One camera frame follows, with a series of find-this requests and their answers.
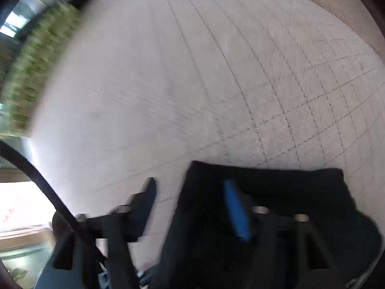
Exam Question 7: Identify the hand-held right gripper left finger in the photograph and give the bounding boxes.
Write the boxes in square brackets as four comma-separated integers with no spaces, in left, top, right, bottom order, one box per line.
[39,177,157,289]

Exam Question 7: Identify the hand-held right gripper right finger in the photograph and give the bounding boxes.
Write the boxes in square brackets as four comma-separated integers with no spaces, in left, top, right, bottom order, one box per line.
[223,180,346,289]

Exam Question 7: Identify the black pants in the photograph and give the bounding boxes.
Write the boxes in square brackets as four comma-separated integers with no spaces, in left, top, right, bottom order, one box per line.
[149,161,382,289]

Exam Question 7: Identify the white grid-lined mat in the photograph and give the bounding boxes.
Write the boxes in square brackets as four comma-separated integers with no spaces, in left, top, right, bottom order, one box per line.
[27,0,385,280]

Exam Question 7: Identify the green patterned cloth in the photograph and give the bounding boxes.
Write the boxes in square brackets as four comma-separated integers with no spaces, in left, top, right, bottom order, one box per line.
[0,3,81,137]

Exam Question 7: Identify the black cable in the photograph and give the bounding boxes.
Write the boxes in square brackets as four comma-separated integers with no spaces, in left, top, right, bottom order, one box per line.
[0,141,106,262]

